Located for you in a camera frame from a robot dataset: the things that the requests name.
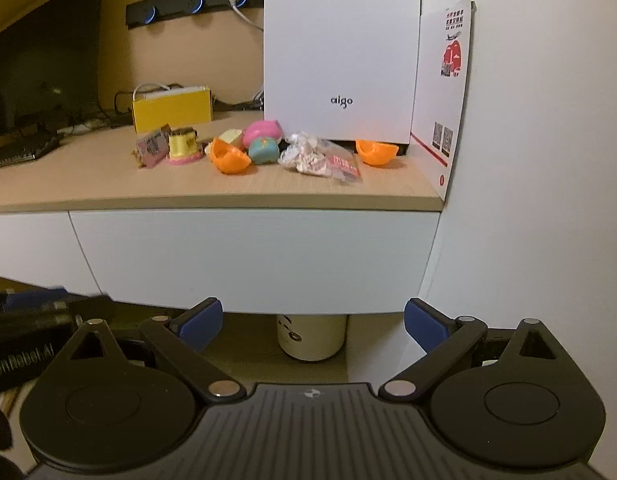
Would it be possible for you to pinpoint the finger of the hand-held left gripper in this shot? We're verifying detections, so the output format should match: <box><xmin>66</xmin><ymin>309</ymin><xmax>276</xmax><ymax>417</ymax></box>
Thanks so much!
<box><xmin>0</xmin><ymin>310</ymin><xmax>78</xmax><ymax>332</ymax></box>
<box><xmin>0</xmin><ymin>286</ymin><xmax>115</xmax><ymax>322</ymax></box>

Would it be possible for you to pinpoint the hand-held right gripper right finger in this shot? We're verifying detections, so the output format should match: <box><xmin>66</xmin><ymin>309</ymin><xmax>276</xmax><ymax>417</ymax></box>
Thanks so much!
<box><xmin>379</xmin><ymin>297</ymin><xmax>557</xmax><ymax>403</ymax></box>

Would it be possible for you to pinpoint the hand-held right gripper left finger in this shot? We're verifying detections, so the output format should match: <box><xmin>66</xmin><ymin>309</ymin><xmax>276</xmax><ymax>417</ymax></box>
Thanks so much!
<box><xmin>63</xmin><ymin>297</ymin><xmax>242</xmax><ymax>402</ymax></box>

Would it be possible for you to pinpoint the orange capsule half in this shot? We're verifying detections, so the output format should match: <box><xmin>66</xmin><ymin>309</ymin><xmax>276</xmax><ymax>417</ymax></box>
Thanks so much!
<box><xmin>355</xmin><ymin>138</ymin><xmax>400</xmax><ymax>167</ymax></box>
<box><xmin>206</xmin><ymin>137</ymin><xmax>252</xmax><ymax>176</ymax></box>

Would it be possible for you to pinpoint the yellow cake toy pink base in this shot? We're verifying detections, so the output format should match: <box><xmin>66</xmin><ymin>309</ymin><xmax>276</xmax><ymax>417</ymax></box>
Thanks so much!
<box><xmin>164</xmin><ymin>127</ymin><xmax>205</xmax><ymax>166</ymax></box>

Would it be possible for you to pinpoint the teal toy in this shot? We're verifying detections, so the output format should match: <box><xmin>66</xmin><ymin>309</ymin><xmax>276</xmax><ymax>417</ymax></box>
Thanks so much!
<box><xmin>247</xmin><ymin>137</ymin><xmax>280</xmax><ymax>166</ymax></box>

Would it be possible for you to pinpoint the purple pink snack packet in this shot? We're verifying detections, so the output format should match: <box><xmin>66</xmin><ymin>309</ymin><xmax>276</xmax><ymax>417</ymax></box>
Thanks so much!
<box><xmin>136</xmin><ymin>129</ymin><xmax>170</xmax><ymax>168</ymax></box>

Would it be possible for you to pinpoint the white wrapper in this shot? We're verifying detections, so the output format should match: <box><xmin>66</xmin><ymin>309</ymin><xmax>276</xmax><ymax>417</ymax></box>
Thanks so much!
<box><xmin>278</xmin><ymin>131</ymin><xmax>335</xmax><ymax>177</ymax></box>

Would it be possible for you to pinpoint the white cabinet front panel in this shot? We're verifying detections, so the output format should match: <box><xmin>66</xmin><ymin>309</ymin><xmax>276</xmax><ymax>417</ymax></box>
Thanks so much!
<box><xmin>0</xmin><ymin>211</ymin><xmax>97</xmax><ymax>294</ymax></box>

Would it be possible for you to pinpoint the cream round jar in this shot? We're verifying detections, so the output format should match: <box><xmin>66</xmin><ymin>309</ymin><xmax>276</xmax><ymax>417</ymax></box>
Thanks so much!
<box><xmin>277</xmin><ymin>314</ymin><xmax>348</xmax><ymax>362</ymax></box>

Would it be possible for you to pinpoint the black keyboard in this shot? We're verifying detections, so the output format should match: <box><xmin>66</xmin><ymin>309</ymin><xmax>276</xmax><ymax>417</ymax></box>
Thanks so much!
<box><xmin>0</xmin><ymin>130</ymin><xmax>59</xmax><ymax>171</ymax></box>

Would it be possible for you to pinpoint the yellow box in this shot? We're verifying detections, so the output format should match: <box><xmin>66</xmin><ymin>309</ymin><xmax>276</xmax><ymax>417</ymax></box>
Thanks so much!
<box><xmin>132</xmin><ymin>85</ymin><xmax>212</xmax><ymax>134</ymax></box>

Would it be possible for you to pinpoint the white card with red print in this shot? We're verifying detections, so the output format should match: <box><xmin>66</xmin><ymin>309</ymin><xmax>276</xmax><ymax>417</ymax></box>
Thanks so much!
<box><xmin>411</xmin><ymin>0</ymin><xmax>477</xmax><ymax>201</ymax></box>

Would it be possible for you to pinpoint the black monitor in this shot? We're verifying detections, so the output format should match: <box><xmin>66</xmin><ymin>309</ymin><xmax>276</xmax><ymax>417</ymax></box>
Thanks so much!
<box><xmin>0</xmin><ymin>0</ymin><xmax>106</xmax><ymax>141</ymax></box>

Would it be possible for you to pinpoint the white computer case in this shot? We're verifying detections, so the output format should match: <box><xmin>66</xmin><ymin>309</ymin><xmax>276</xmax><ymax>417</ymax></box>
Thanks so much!
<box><xmin>262</xmin><ymin>0</ymin><xmax>423</xmax><ymax>157</ymax></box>

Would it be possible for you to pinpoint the black power strip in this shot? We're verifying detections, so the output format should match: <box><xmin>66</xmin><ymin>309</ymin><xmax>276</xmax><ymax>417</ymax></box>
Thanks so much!
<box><xmin>126</xmin><ymin>0</ymin><xmax>265</xmax><ymax>28</ymax></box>

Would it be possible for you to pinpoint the black cable bundle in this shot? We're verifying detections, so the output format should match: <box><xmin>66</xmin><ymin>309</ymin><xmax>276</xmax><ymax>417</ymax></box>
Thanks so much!
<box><xmin>211</xmin><ymin>87</ymin><xmax>265</xmax><ymax>112</ymax></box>
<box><xmin>56</xmin><ymin>92</ymin><xmax>136</xmax><ymax>136</ymax></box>

